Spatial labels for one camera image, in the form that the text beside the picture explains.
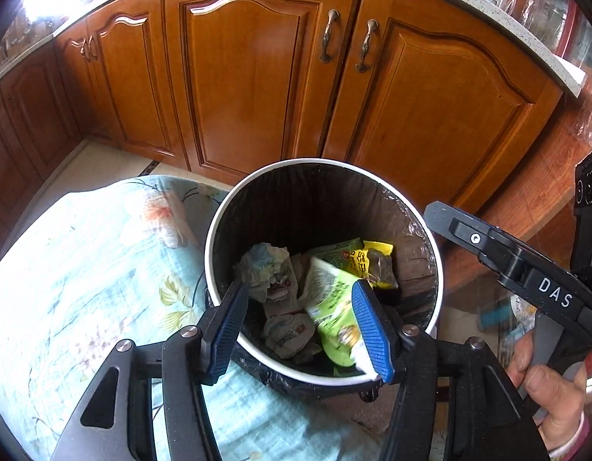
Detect black bin liner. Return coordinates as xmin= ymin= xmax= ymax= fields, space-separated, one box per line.
xmin=210 ymin=162 xmax=438 ymax=401

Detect wooden kitchen cabinets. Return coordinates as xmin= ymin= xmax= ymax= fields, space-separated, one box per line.
xmin=0 ymin=0 xmax=566 ymax=231

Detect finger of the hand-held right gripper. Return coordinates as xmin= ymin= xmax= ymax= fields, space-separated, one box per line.
xmin=424 ymin=201 xmax=534 ymax=290

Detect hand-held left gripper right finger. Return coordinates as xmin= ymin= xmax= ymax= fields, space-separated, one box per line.
xmin=351 ymin=279 xmax=551 ymax=461

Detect blue floral tablecloth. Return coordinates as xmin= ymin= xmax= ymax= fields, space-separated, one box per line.
xmin=0 ymin=175 xmax=388 ymax=461

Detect person's right hand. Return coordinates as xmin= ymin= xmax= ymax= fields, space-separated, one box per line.
xmin=508 ymin=330 xmax=592 ymax=448

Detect lime green snack wrapper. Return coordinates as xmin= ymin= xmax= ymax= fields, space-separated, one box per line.
xmin=298 ymin=257 xmax=374 ymax=378

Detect clear plastic sheet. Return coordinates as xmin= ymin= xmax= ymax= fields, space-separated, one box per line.
xmin=498 ymin=0 xmax=592 ymax=149

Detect white paper ball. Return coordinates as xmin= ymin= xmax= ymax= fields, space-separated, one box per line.
xmin=236 ymin=244 xmax=292 ymax=303

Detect yellow snack wrapper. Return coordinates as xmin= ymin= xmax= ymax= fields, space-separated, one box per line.
xmin=362 ymin=241 xmax=399 ymax=290

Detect white and red carton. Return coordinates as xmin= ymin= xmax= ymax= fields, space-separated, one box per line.
xmin=262 ymin=269 xmax=318 ymax=361

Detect blue cylindrical object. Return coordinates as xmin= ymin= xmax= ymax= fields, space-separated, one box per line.
xmin=478 ymin=308 xmax=513 ymax=331

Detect light green drink carton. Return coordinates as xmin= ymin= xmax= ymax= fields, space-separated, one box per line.
xmin=306 ymin=237 xmax=365 ymax=270

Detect white round bin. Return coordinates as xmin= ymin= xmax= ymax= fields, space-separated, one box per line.
xmin=204 ymin=158 xmax=445 ymax=387

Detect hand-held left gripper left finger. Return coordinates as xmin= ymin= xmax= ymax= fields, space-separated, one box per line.
xmin=51 ymin=279 xmax=251 ymax=461

